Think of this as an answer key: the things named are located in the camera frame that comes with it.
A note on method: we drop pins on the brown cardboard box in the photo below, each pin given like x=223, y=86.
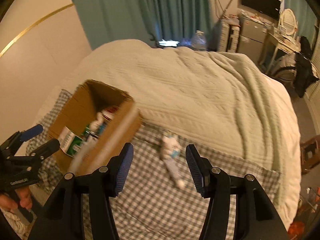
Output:
x=82, y=105

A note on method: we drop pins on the grey small fridge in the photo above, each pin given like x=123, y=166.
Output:
x=250, y=32

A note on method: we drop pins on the green medicine box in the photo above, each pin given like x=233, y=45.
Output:
x=75, y=146

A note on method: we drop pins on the white plastic bottle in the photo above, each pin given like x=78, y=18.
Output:
x=96, y=125

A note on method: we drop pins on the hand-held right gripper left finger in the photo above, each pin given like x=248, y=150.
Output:
x=123, y=170

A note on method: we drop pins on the white oval mirror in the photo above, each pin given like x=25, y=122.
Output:
x=288, y=21

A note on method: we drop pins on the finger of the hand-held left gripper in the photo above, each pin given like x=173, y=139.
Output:
x=31, y=131
x=47, y=147

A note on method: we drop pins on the teal curtain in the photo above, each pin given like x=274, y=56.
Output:
x=303, y=10
x=137, y=10

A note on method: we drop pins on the black clothing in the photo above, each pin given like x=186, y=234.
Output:
x=305, y=75

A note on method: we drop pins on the grey white checked cloth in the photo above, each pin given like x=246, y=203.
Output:
x=155, y=205

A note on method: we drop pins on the white dressing table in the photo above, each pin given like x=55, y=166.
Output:
x=280, y=42

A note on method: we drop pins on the clear water bottle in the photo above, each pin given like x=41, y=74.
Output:
x=198, y=41

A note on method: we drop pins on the white ribbed suitcase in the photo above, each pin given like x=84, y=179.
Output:
x=226, y=37

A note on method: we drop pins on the white blue tube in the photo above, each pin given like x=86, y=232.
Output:
x=171, y=152

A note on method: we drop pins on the grey backpack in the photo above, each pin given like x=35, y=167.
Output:
x=282, y=65

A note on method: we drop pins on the person's left hand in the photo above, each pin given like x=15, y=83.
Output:
x=12, y=201

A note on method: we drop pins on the white knitted blanket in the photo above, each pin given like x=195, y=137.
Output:
x=200, y=92

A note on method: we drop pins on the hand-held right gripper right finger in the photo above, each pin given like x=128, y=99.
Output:
x=196, y=172

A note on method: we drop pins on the black wall television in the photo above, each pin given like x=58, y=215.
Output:
x=260, y=0

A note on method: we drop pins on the wooden stool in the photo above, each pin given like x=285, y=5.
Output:
x=310, y=152

